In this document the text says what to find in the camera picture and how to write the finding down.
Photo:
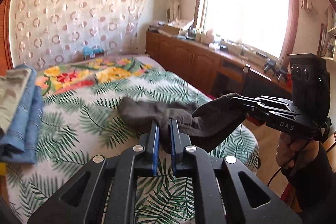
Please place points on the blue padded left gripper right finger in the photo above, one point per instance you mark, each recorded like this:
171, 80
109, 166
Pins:
191, 161

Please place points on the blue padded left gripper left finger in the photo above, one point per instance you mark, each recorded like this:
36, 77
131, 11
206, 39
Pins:
124, 170

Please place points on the black pants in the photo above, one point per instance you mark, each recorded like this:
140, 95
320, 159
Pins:
207, 125

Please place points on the person's right hand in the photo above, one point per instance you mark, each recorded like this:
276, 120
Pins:
293, 152

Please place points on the palm leaf print bedsheet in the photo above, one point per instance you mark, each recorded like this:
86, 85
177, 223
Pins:
79, 124

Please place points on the wooden sideboard cabinet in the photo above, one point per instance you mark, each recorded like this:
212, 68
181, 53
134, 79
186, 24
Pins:
214, 73

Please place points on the white bottles on sideboard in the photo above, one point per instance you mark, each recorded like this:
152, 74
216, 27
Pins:
204, 37

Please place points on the floral blanket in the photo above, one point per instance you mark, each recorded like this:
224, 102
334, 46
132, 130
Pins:
62, 78

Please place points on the folded blue jeans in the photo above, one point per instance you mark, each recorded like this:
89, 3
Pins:
19, 144

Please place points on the bright window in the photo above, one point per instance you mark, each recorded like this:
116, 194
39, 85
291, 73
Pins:
246, 6

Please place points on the blue toy on bed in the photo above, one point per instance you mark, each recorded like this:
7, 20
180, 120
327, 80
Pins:
90, 53

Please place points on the cardboard box on sideboard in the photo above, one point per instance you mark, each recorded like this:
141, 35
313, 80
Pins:
171, 30

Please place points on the folded grey-green garment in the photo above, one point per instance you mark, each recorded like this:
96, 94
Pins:
13, 85

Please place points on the sheer circle pattern curtain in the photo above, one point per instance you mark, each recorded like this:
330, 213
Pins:
51, 32

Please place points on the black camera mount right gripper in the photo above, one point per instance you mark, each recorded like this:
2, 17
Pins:
310, 85

